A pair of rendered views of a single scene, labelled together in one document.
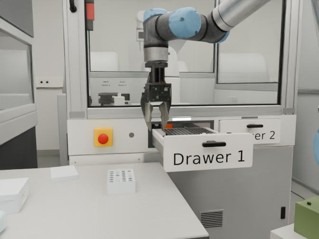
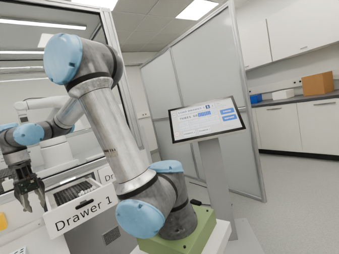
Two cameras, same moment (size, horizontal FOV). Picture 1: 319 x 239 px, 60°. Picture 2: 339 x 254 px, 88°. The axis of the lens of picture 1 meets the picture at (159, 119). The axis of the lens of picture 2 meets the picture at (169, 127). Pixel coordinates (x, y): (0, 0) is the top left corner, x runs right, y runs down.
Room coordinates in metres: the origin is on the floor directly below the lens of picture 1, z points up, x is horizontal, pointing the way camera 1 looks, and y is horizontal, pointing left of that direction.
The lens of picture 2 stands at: (-0.02, -0.21, 1.24)
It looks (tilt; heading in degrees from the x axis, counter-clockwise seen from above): 7 degrees down; 333
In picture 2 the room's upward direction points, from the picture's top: 13 degrees counter-clockwise
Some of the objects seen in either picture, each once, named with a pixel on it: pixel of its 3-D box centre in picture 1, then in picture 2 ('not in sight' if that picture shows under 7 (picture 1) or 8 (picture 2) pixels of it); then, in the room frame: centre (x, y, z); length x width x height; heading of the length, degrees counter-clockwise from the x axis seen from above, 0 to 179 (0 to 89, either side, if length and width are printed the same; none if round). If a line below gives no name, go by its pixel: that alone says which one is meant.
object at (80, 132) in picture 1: (167, 120); (65, 174); (1.65, -0.05, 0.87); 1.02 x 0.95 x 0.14; 101
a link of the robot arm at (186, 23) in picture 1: (182, 25); (30, 133); (0.79, -0.06, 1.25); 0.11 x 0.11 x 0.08; 38
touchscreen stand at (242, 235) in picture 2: not in sight; (217, 187); (1.03, -1.06, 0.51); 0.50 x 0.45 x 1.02; 146
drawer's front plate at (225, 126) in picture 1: (250, 132); (120, 169); (1.22, -0.41, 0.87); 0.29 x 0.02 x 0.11; 101
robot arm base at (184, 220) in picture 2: not in sight; (173, 210); (0.51, -0.43, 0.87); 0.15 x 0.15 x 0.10
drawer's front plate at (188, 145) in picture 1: (209, 151); (84, 207); (0.85, -0.16, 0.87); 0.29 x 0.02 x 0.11; 101
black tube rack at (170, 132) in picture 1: (190, 140); (75, 196); (1.05, -0.12, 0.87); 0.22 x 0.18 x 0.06; 11
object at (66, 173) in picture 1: (63, 173); not in sight; (0.96, 0.34, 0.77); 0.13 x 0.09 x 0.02; 23
